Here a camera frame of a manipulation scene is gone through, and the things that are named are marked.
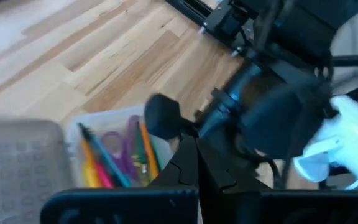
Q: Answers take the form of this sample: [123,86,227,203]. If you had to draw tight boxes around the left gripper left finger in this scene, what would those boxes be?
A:
[40,136,200,224]

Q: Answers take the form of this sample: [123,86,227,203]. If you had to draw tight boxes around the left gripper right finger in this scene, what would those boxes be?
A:
[196,136,358,224]

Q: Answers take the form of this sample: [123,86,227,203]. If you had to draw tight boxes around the pink highlighter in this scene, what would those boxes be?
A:
[94,160,115,189]

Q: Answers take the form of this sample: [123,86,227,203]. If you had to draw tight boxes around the yellow highlighter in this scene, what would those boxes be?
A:
[81,160,101,189]

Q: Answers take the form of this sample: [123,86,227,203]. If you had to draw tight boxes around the clear plastic supply box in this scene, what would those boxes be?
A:
[65,105,181,190]

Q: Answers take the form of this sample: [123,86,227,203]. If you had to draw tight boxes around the grey transparent box lid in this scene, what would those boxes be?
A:
[0,119,76,224]

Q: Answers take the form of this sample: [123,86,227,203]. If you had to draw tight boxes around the white spot lamp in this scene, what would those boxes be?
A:
[292,94,358,190]

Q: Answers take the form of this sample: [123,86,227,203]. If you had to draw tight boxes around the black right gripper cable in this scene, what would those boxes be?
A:
[258,154,291,190]

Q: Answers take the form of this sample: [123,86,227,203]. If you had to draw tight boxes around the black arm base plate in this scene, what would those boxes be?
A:
[202,0,260,58]

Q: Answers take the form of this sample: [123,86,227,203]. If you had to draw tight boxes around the black aluminium table frame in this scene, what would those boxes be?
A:
[165,0,358,100]

